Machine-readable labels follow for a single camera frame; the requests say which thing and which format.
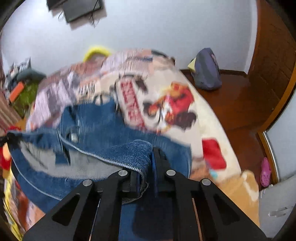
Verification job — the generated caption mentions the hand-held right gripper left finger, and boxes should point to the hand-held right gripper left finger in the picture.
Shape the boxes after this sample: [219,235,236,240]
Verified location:
[22,169,142,241]

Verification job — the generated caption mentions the pink clog shoe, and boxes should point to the pink clog shoe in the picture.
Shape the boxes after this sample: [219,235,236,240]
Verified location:
[260,157,272,187]

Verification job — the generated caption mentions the printed blanket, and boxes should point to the printed blanket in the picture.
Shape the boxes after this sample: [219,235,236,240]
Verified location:
[3,47,261,241]

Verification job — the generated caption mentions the grey backpack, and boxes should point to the grey backpack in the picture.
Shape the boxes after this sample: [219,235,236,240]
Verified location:
[194,47,223,91]

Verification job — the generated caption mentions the blue denim jacket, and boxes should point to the blue denim jacket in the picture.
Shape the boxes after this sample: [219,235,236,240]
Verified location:
[7,97,194,241]

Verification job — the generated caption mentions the orange box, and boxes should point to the orange box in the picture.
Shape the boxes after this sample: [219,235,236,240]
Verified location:
[9,82,25,103]

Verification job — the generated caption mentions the yellow curved cushion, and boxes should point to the yellow curved cushion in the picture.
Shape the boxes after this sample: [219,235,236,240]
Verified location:
[83,46,112,62]

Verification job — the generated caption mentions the brown wooden door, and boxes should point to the brown wooden door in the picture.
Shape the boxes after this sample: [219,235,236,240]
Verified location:
[247,0,296,110]

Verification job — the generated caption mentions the yellow cloth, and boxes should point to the yellow cloth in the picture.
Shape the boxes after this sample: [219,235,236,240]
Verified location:
[2,173,24,240]

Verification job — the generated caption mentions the black cable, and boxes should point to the black cable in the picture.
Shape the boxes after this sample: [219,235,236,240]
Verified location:
[88,6,100,27]

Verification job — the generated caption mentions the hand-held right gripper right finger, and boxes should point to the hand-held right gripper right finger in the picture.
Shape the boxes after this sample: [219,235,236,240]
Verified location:
[151,147,267,241]

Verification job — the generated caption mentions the pile of clutter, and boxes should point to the pile of clutter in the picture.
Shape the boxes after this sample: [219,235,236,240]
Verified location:
[6,57,32,80]

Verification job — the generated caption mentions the red plush toy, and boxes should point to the red plush toy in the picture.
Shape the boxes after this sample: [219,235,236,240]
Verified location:
[0,125,19,172]

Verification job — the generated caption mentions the green patterned cloth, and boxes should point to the green patterned cloth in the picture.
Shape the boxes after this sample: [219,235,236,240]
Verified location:
[11,83,39,119]

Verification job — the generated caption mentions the striped brown curtain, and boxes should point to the striped brown curtain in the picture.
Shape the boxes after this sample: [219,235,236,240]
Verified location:
[0,89,22,135]

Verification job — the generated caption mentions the small black monitor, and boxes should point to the small black monitor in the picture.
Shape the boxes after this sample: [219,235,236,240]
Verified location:
[62,0,105,23]

